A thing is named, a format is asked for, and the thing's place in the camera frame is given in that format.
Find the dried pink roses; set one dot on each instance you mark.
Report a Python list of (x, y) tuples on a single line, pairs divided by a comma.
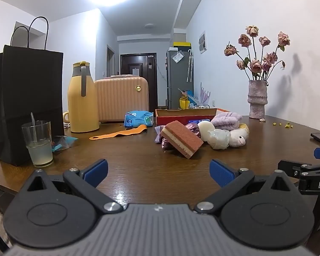
[(256, 65)]

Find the clear plastic item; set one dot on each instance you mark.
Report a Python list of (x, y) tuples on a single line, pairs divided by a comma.
[(218, 139)]

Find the blue tissue packet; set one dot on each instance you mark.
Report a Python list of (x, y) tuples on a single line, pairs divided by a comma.
[(137, 119)]

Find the red cardboard box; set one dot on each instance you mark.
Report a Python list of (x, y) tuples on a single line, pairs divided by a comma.
[(181, 117)]

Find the white round ball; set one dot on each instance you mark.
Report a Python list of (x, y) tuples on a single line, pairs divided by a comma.
[(205, 130)]

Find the grey refrigerator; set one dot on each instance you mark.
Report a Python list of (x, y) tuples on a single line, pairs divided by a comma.
[(176, 82)]

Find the crumpled blue wrapper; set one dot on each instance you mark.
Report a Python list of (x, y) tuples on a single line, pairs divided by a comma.
[(64, 141)]

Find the clear plastic bag on refrigerator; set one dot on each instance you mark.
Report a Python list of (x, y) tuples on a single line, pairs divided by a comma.
[(178, 57)]

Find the yellow thermos jug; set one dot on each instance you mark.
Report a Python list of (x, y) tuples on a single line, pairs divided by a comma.
[(82, 106)]

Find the peach ribbed suitcase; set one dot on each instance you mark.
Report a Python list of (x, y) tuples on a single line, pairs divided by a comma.
[(117, 98)]

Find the white and yellow plush toy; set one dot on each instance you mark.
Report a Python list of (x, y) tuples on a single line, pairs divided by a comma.
[(239, 140)]

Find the drinking glass with cloudy drink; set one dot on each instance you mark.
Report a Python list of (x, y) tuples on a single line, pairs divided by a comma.
[(40, 149)]

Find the dark brown entrance door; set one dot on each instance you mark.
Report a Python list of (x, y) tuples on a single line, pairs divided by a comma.
[(138, 64)]

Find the black paper bag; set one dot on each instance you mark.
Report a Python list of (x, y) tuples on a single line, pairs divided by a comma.
[(24, 85)]

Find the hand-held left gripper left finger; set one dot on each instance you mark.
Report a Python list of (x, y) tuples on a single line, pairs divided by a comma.
[(97, 171)]

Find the round ceiling lamp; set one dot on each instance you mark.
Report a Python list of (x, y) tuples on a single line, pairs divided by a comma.
[(149, 26)]

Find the dark interior door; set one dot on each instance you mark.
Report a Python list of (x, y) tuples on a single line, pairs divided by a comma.
[(110, 61)]

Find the pink textured vase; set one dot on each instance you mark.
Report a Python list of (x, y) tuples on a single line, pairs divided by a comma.
[(257, 98)]

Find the white paper notice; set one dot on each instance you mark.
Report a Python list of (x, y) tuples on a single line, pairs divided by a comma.
[(135, 72)]

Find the yellow box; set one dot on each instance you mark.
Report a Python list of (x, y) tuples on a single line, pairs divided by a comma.
[(181, 44)]

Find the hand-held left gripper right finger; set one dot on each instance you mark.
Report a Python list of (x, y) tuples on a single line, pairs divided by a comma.
[(221, 172)]

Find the scattered yellow flower bits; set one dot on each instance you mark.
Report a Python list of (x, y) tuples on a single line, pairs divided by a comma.
[(287, 124)]

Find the hanging folded umbrellas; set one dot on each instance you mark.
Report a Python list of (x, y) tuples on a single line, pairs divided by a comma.
[(189, 66)]

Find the purple feather decoration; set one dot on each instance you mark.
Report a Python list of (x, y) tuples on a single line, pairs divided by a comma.
[(204, 94)]

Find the wall picture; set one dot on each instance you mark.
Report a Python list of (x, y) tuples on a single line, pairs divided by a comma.
[(202, 42)]

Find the purple satin scrunchie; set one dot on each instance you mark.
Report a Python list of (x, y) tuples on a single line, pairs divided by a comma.
[(193, 130)]

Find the cluttered storage cart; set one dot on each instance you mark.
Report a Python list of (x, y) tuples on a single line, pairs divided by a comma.
[(200, 106)]

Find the clear drinking straw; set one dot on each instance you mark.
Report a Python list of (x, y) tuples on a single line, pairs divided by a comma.
[(33, 124)]

